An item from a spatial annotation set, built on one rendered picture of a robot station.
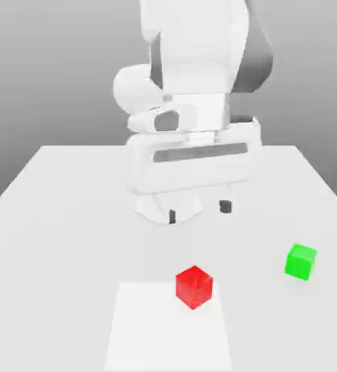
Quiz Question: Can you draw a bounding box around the small green cube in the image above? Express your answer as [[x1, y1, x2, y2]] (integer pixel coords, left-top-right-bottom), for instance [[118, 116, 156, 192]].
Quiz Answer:
[[284, 243, 318, 282]]

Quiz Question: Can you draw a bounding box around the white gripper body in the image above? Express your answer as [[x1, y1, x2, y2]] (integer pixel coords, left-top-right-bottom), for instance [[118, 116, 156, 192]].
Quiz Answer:
[[126, 117, 263, 195]]

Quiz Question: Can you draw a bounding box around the small red cube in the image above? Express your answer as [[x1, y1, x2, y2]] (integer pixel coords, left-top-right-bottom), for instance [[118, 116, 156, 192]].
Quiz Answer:
[[175, 264, 214, 311]]

